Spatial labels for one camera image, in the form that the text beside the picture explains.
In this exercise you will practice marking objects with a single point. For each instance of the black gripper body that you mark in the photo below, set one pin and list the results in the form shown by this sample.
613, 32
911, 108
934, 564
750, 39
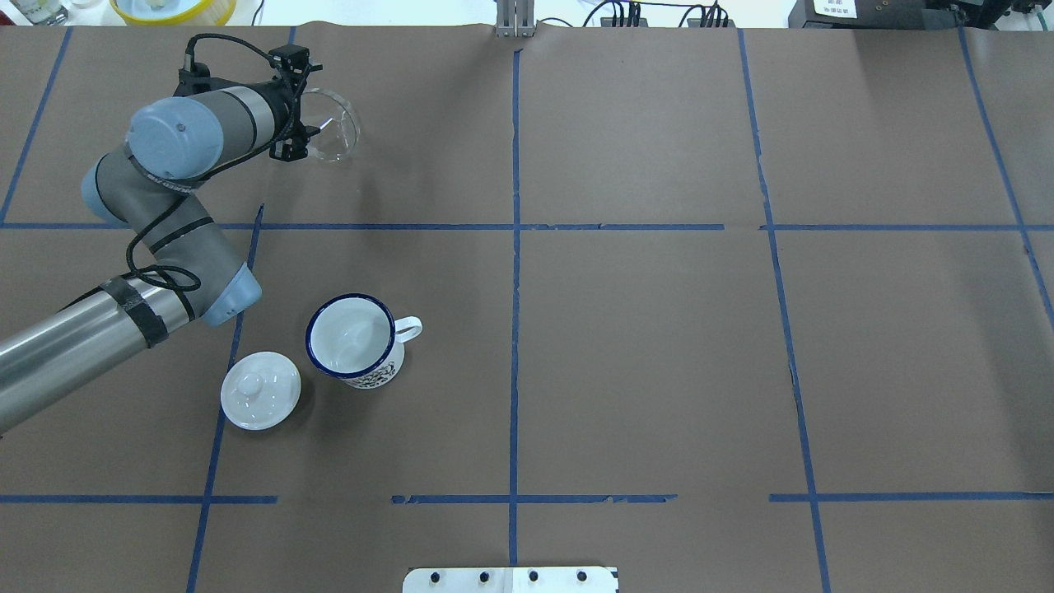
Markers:
284, 114

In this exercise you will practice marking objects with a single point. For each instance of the white mug lid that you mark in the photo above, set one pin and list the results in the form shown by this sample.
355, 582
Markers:
260, 391

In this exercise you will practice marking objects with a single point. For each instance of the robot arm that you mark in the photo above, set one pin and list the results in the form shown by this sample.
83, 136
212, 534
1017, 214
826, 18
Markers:
179, 266

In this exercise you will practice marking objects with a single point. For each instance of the yellow tape roll with bowl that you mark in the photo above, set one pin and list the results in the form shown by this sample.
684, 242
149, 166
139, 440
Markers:
174, 13

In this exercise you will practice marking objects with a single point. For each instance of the white enamel mug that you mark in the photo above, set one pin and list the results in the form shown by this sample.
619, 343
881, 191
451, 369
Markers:
354, 338

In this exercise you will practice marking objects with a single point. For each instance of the black computer box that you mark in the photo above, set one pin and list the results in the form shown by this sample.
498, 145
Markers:
872, 15

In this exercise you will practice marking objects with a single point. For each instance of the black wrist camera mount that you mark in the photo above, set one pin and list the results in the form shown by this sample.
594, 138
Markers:
193, 79

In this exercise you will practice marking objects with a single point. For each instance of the aluminium frame post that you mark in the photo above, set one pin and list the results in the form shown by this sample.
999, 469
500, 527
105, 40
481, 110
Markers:
515, 18

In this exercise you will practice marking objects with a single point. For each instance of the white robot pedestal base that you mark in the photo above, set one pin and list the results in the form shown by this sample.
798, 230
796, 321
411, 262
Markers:
512, 579

